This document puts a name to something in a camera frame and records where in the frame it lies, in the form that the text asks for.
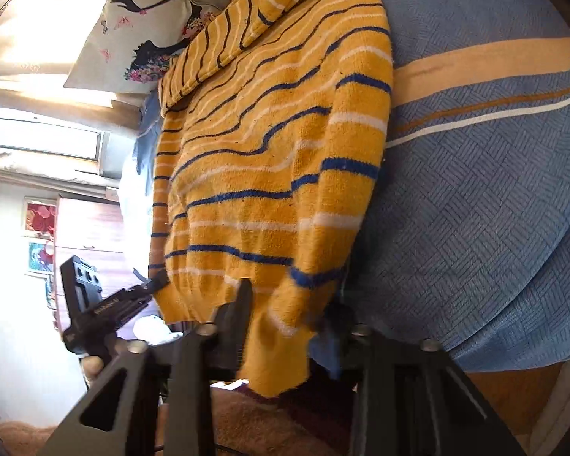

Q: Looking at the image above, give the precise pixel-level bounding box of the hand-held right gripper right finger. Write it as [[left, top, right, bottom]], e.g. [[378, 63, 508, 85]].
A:
[[324, 305, 528, 456]]

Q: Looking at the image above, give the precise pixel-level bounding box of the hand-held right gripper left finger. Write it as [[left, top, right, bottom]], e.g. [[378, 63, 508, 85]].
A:
[[37, 279, 253, 456]]

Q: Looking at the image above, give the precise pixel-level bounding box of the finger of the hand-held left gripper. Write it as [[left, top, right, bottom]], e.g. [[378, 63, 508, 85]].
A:
[[132, 268, 171, 306]]

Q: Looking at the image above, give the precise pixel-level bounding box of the yellow striped knit sweater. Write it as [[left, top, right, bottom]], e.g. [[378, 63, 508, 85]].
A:
[[148, 0, 394, 399]]

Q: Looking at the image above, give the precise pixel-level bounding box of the person's left hand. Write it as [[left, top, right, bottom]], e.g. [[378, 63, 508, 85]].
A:
[[80, 355, 106, 385]]

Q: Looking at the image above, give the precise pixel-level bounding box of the white cloth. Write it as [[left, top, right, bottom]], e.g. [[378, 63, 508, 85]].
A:
[[133, 314, 184, 345]]

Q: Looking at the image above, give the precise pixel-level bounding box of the wooden wardrobe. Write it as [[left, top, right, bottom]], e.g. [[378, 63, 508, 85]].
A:
[[52, 197, 127, 324]]

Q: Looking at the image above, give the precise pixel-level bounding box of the brown shaggy rug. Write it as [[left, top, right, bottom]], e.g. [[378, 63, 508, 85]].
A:
[[0, 380, 357, 456]]

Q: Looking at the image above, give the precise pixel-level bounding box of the window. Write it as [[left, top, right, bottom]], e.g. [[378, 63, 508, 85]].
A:
[[0, 116, 106, 162]]

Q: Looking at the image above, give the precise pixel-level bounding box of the blue woven bedspread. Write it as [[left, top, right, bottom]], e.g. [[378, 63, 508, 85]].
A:
[[132, 0, 570, 381]]

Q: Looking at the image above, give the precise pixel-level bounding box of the printed cream pillow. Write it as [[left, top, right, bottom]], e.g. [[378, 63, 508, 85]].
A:
[[64, 0, 224, 95]]

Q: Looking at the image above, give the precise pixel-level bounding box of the blue wall picture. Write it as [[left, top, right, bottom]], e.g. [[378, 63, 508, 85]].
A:
[[26, 241, 55, 276]]

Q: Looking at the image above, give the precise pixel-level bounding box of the red floral wall picture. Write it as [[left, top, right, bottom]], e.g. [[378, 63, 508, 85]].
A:
[[23, 198, 58, 238]]

